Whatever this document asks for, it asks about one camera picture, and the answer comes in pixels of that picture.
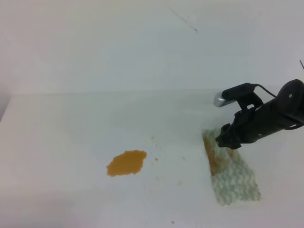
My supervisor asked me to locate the thin black camera cable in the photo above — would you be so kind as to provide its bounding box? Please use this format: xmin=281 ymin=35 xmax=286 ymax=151
xmin=253 ymin=84 xmax=277 ymax=98

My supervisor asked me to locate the green white striped rag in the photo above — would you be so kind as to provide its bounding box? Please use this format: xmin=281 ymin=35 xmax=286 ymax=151
xmin=202 ymin=129 xmax=262 ymax=206

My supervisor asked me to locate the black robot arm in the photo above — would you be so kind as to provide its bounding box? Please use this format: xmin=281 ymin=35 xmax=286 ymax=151
xmin=214 ymin=79 xmax=304 ymax=150

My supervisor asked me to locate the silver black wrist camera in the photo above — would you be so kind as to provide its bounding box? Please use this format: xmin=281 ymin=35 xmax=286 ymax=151
xmin=213 ymin=83 xmax=264 ymax=110

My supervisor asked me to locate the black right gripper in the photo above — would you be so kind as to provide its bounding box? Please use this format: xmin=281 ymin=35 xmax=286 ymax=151
xmin=216 ymin=98 xmax=299 ymax=150

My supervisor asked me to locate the brown coffee stain puddle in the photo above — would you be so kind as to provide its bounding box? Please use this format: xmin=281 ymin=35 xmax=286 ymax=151
xmin=106 ymin=150 xmax=147 ymax=177

